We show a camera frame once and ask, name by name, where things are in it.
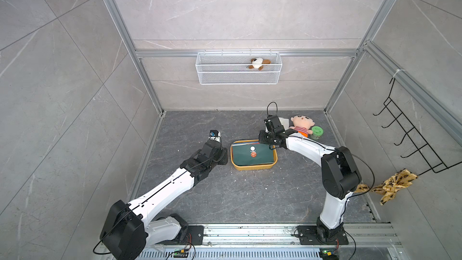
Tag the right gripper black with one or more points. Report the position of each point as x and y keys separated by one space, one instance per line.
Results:
x=261 y=137

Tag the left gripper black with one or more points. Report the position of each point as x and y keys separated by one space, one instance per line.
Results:
x=222 y=154

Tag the dark green envelope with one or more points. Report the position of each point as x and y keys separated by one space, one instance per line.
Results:
x=247 y=154

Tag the yellow plastic storage box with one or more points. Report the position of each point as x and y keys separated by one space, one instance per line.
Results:
x=254 y=167

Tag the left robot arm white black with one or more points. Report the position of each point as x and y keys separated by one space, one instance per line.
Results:
x=130 y=227

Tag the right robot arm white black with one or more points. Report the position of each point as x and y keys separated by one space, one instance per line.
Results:
x=339 y=173

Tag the plush doll orange pink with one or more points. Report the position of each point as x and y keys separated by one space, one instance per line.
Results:
x=303 y=125

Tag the green round lid container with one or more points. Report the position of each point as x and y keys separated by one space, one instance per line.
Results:
x=317 y=132

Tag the small brown white plush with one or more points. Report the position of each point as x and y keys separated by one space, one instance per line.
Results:
x=258 y=64

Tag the left green circuit board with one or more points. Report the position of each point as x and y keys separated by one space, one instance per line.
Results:
x=182 y=253

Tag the green circuit board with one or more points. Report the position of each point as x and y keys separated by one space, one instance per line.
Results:
x=182 y=253
x=329 y=254

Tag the right green circuit board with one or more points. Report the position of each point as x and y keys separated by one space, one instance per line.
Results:
x=329 y=254

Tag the yellow black patterned cloth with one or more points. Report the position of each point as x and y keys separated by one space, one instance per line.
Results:
x=391 y=186

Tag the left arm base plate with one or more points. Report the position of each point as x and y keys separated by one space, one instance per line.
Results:
x=190 y=234

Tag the white wire mesh basket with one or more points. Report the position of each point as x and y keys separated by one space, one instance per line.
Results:
x=230 y=68

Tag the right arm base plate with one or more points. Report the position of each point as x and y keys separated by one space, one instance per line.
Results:
x=318 y=235

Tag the black wire hook rack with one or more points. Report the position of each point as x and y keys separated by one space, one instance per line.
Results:
x=431 y=160

